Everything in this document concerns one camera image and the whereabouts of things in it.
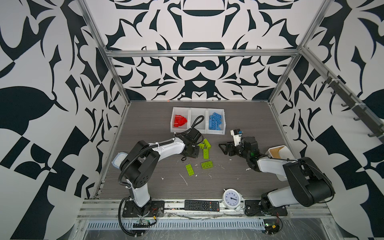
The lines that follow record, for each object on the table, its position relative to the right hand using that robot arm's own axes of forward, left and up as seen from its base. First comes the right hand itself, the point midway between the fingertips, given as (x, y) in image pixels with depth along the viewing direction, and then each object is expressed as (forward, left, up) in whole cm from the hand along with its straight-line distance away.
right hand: (224, 143), depth 90 cm
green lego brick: (+1, +13, -5) cm, 14 cm away
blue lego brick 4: (+14, +3, -4) cm, 15 cm away
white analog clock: (-29, -1, -5) cm, 29 cm away
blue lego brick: (+25, +2, -3) cm, 25 cm away
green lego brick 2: (+2, +10, -4) cm, 11 cm away
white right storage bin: (+24, -2, 0) cm, 25 cm away
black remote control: (-31, +14, -5) cm, 35 cm away
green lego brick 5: (-13, +20, -6) cm, 25 cm away
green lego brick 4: (-11, +10, -5) cm, 16 cm away
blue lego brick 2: (+16, +7, -3) cm, 18 cm away
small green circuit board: (-40, -18, -8) cm, 44 cm away
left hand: (-3, +17, -4) cm, 18 cm away
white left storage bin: (+25, +24, 0) cm, 34 cm away
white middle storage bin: (+27, +17, -5) cm, 33 cm away
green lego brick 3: (-4, +11, -6) cm, 13 cm away
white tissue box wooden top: (-6, -32, -2) cm, 33 cm away
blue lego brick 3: (+19, +1, -3) cm, 20 cm away
